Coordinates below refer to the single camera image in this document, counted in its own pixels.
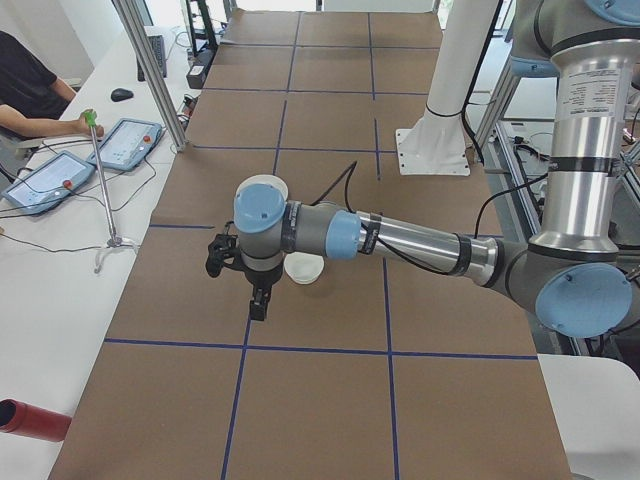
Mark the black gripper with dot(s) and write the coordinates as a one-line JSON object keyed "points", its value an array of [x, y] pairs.
{"points": [[261, 277]]}

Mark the far blue teach pendant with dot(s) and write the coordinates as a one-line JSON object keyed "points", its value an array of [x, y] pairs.
{"points": [[128, 143]]}

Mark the seated person in black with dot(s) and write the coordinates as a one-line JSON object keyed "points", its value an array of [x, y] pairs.
{"points": [[33, 98]]}

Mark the red cylinder bottle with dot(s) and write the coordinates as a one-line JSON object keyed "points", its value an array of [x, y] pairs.
{"points": [[26, 420]]}

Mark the green tipped metal grabber stick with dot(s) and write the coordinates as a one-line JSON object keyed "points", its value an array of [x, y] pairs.
{"points": [[115, 241]]}

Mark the white bowl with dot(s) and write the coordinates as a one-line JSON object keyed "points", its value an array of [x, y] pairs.
{"points": [[303, 268]]}

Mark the aluminium frame post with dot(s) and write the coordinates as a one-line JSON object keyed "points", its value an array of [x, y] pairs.
{"points": [[132, 23]]}

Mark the black keyboard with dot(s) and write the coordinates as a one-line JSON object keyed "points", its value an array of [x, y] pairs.
{"points": [[158, 49]]}

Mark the white plate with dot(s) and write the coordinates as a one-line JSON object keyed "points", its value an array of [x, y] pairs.
{"points": [[266, 179]]}

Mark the near blue teach pendant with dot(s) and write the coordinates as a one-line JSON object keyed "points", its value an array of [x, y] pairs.
{"points": [[49, 184]]}

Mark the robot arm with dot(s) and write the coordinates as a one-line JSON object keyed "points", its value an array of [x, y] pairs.
{"points": [[567, 273]]}

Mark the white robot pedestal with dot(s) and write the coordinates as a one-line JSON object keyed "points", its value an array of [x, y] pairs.
{"points": [[435, 145]]}

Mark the blue teach pendant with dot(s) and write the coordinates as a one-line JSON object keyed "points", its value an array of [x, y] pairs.
{"points": [[49, 184], [128, 143]]}

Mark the black computer mouse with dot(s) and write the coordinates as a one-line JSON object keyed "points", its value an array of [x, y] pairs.
{"points": [[121, 94]]}

